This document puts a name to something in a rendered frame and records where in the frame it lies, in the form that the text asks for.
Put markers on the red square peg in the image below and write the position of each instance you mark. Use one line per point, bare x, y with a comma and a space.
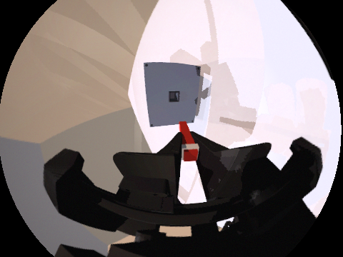
189, 147

